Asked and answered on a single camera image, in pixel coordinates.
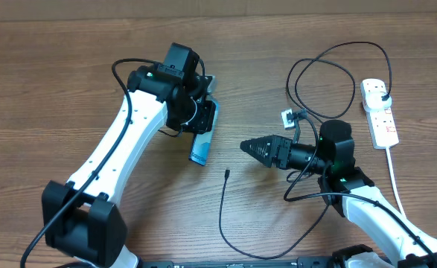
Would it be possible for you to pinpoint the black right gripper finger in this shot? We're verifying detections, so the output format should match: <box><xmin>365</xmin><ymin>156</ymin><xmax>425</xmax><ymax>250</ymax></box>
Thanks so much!
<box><xmin>240</xmin><ymin>140</ymin><xmax>276</xmax><ymax>168</ymax></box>
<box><xmin>246</xmin><ymin>135</ymin><xmax>281</xmax><ymax>149</ymax></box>

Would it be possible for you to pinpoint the blue Galaxy smartphone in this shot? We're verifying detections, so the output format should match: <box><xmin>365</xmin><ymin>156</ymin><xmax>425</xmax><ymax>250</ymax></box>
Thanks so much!
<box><xmin>189</xmin><ymin>96</ymin><xmax>220</xmax><ymax>166</ymax></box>

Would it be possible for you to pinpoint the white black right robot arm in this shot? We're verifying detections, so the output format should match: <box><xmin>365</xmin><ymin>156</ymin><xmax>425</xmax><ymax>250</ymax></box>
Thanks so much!
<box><xmin>240</xmin><ymin>120</ymin><xmax>437</xmax><ymax>267</ymax></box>

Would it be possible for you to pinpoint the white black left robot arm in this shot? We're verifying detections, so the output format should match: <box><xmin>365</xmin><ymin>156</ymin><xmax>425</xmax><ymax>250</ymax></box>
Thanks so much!
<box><xmin>39</xmin><ymin>43</ymin><xmax>219</xmax><ymax>267</ymax></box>

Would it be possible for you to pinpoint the white charger plug adapter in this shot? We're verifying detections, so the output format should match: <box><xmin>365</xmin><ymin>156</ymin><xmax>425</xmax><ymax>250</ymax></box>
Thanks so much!
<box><xmin>363</xmin><ymin>91</ymin><xmax>392</xmax><ymax>112</ymax></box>

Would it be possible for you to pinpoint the white power strip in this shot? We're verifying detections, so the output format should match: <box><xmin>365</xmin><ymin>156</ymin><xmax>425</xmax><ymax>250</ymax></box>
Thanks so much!
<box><xmin>360</xmin><ymin>78</ymin><xmax>399</xmax><ymax>150</ymax></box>

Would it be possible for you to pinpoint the white power strip cord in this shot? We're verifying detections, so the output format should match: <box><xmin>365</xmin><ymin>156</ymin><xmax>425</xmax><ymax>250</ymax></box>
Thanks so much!
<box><xmin>384</xmin><ymin>147</ymin><xmax>407</xmax><ymax>217</ymax></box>

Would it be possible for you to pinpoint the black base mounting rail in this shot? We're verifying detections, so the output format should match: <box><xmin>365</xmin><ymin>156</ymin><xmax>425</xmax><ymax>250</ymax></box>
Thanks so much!
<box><xmin>54</xmin><ymin>255</ymin><xmax>338</xmax><ymax>268</ymax></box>

